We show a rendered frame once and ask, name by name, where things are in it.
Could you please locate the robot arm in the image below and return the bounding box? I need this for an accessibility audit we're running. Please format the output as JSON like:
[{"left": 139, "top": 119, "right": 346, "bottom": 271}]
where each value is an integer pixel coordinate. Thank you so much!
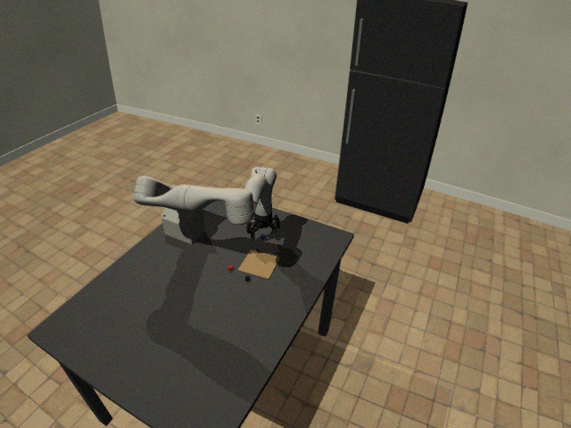
[{"left": 133, "top": 167, "right": 277, "bottom": 225}]

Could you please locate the tan square mat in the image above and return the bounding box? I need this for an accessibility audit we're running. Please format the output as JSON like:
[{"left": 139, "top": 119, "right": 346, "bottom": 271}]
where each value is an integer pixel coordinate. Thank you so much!
[{"left": 238, "top": 250, "right": 280, "bottom": 279}]

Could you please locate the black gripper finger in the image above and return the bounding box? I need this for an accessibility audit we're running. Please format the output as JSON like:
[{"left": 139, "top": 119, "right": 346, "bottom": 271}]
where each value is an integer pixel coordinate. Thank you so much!
[
  {"left": 266, "top": 215, "right": 280, "bottom": 236},
  {"left": 246, "top": 220, "right": 263, "bottom": 240}
]

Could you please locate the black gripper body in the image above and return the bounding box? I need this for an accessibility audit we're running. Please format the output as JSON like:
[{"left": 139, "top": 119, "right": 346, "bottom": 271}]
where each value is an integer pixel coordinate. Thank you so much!
[{"left": 254, "top": 212, "right": 273, "bottom": 229}]

